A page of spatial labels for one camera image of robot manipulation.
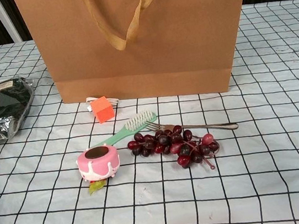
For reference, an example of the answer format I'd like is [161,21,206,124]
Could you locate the purple grape bunch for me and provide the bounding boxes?
[126,119,224,182]

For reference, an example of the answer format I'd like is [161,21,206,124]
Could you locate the pink toy cake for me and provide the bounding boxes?
[73,143,125,197]

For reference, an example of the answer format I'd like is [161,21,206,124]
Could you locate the green scrubbing brush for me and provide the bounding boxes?
[95,108,161,148]

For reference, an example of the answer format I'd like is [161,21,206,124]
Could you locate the orange cube charger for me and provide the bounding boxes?
[89,94,117,125]

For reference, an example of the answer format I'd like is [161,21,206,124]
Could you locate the metal fork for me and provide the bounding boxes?
[143,110,239,142]

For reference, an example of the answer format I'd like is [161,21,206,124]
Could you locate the brown paper bag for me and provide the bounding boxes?
[12,0,265,120]

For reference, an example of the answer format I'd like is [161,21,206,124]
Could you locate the black socks in plastic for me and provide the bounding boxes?
[0,74,42,145]

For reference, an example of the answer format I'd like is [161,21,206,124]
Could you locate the white charger cable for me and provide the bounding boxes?
[85,92,121,113]

